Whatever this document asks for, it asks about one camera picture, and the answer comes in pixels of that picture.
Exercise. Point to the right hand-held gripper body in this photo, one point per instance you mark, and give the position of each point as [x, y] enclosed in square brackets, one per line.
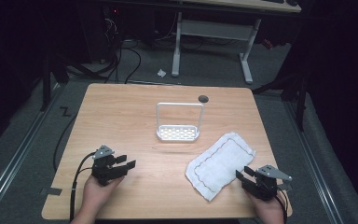
[265, 185]

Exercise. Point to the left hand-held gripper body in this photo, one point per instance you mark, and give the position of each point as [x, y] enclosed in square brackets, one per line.
[104, 169]

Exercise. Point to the white towel with stitched border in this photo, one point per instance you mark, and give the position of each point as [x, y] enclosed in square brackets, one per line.
[219, 165]

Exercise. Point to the person's right hand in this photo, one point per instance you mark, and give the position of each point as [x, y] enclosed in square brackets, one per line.
[268, 211]

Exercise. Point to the person's left hand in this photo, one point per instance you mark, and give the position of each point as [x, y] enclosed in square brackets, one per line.
[93, 194]

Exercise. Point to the grey tape strip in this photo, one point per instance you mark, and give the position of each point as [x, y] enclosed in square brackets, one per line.
[51, 191]

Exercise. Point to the black zigzag tape mark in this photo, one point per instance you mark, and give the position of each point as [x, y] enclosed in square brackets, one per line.
[65, 111]

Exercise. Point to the black round table grommet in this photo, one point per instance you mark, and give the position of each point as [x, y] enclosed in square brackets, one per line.
[203, 99]

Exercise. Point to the crumpled white paper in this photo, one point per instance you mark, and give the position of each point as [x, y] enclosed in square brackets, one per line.
[161, 73]

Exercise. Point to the dark computer tower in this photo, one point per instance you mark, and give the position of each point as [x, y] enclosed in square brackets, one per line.
[98, 34]

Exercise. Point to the small red object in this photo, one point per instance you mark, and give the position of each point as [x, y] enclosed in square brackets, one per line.
[268, 44]

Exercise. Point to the white-legged wooden desk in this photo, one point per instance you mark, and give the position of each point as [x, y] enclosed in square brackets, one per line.
[214, 29]

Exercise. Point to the metal floor rail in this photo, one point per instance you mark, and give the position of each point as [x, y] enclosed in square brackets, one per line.
[12, 165]
[315, 168]

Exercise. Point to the black stand post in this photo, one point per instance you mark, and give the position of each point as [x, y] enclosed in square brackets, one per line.
[301, 102]
[46, 84]

